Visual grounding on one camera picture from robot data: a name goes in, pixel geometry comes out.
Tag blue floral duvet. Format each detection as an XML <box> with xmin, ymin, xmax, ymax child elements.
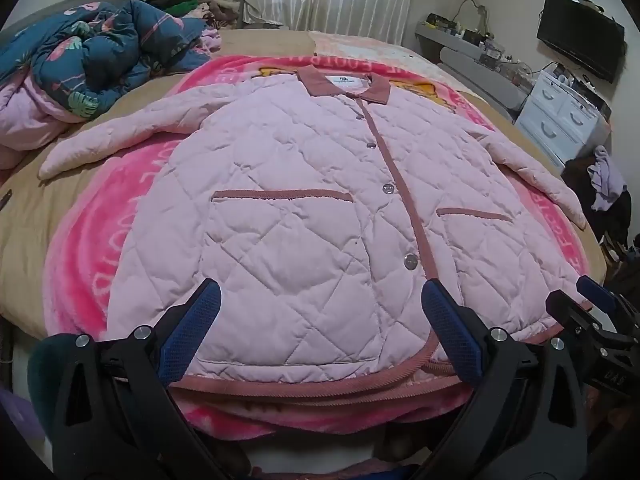
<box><xmin>0</xmin><ymin>0</ymin><xmax>221</xmax><ymax>171</ymax></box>

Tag black wall television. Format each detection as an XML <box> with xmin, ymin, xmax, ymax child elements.
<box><xmin>536</xmin><ymin>0</ymin><xmax>626</xmax><ymax>84</ymax></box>

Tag grey desk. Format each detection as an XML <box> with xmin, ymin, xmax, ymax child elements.
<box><xmin>415</xmin><ymin>22</ymin><xmax>526</xmax><ymax>111</ymax></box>

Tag clutter of small desk things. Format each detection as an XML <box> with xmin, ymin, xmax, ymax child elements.
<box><xmin>425</xmin><ymin>10</ymin><xmax>531</xmax><ymax>76</ymax></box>

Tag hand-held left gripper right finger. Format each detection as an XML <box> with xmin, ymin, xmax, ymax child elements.
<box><xmin>421</xmin><ymin>279</ymin><xmax>588</xmax><ymax>480</ymax></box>

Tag lilac cloth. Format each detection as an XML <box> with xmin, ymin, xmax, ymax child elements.
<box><xmin>587</xmin><ymin>146</ymin><xmax>628</xmax><ymax>211</ymax></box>

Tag pile of clothes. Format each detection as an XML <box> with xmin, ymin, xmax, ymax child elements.
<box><xmin>145</xmin><ymin>0</ymin><xmax>251</xmax><ymax>31</ymax></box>

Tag pale floral bedspread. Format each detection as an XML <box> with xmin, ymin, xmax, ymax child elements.
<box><xmin>309</xmin><ymin>30</ymin><xmax>451</xmax><ymax>92</ymax></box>

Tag white drawer cabinet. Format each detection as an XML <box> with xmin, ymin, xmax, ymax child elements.
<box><xmin>515</xmin><ymin>67</ymin><xmax>611</xmax><ymax>168</ymax></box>

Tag pink printed blanket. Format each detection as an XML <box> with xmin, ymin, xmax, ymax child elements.
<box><xmin>42</xmin><ymin>52</ymin><xmax>596</xmax><ymax>436</ymax></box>

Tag pink quilted jacket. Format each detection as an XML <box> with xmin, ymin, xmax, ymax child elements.
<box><xmin>37</xmin><ymin>71</ymin><xmax>588</xmax><ymax>386</ymax></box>

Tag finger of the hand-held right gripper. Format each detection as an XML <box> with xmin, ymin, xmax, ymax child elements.
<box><xmin>545</xmin><ymin>290</ymin><xmax>608</xmax><ymax>346</ymax></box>
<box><xmin>576</xmin><ymin>275</ymin><xmax>640</xmax><ymax>322</ymax></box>

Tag dark clothes heap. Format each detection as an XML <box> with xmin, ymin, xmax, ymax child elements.
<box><xmin>560</xmin><ymin>152</ymin><xmax>633</xmax><ymax>248</ymax></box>

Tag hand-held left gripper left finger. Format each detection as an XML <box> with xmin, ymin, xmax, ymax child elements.
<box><xmin>50</xmin><ymin>277</ymin><xmax>236</xmax><ymax>480</ymax></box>

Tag purple cloth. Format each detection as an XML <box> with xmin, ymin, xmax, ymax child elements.
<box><xmin>0</xmin><ymin>390</ymin><xmax>46</xmax><ymax>466</ymax></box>

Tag bed with tan sheet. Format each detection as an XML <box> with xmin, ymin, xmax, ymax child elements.
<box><xmin>0</xmin><ymin>27</ymin><xmax>608</xmax><ymax>351</ymax></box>

